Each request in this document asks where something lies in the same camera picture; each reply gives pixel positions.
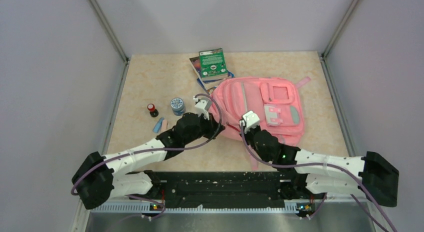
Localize green cover book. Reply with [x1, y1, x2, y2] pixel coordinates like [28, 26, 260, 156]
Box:
[198, 48, 228, 82]

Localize pink backpack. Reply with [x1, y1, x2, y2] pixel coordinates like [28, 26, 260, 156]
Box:
[208, 76, 312, 172]

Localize blue treehouse book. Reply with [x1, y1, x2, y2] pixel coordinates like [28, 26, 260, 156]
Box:
[196, 71, 235, 93]

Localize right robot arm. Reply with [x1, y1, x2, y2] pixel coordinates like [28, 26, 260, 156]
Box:
[240, 126, 400, 208]

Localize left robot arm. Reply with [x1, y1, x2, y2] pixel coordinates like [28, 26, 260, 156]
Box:
[70, 112, 225, 210]

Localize blue round jar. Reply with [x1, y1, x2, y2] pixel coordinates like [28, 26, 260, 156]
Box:
[170, 97, 186, 116]

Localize blue correction tape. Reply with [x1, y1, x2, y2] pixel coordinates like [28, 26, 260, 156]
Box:
[152, 117, 165, 134]

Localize red black stamp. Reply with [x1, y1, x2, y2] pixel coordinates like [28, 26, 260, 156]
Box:
[147, 103, 159, 118]

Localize black base bar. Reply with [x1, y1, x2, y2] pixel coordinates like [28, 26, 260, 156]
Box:
[132, 170, 324, 210]

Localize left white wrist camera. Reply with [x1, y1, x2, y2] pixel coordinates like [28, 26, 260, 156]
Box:
[193, 94, 212, 120]

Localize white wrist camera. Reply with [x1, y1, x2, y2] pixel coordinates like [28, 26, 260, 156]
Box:
[193, 94, 212, 120]
[239, 110, 260, 133]

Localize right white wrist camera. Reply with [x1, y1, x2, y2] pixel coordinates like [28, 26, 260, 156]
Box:
[239, 110, 260, 133]

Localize metal frame rail left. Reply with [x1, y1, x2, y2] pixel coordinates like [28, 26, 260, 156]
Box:
[87, 0, 131, 155]

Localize metal frame rail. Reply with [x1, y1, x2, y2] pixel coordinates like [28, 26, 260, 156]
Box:
[87, 0, 131, 155]
[319, 0, 362, 156]

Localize metal frame rail right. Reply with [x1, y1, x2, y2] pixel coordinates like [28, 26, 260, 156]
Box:
[319, 0, 362, 156]

